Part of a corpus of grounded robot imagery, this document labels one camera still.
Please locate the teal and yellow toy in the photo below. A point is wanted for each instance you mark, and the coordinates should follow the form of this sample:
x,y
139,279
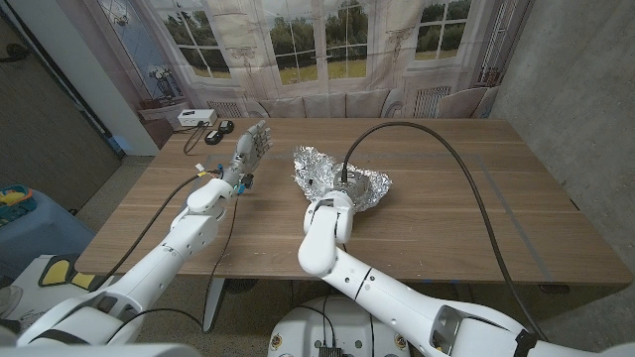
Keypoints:
x,y
15,201

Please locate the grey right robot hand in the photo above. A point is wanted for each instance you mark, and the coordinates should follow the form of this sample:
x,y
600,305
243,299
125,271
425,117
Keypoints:
x,y
354,182

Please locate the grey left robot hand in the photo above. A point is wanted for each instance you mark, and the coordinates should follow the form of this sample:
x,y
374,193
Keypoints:
x,y
248,151

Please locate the black power adapter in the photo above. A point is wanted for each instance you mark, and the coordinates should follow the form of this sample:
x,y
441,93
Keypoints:
x,y
213,137
226,126

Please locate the wooden table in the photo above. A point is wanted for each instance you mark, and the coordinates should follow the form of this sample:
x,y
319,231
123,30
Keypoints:
x,y
436,238

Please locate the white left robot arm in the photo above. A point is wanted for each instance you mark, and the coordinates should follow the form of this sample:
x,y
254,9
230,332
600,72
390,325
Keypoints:
x,y
164,263

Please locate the printed window backdrop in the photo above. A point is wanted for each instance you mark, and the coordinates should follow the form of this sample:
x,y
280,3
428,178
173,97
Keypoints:
x,y
322,49

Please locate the blue storage bin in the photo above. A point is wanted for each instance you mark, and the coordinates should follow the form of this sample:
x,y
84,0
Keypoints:
x,y
39,238

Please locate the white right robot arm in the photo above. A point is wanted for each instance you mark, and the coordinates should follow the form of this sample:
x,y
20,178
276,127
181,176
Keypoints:
x,y
387,302

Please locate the aluminum foil sheet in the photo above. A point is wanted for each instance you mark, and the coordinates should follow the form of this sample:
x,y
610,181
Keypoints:
x,y
317,171

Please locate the white yellow floor mat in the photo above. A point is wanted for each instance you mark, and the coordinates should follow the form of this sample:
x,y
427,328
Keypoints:
x,y
54,277

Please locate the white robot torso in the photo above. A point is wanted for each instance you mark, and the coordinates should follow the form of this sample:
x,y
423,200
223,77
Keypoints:
x,y
297,329

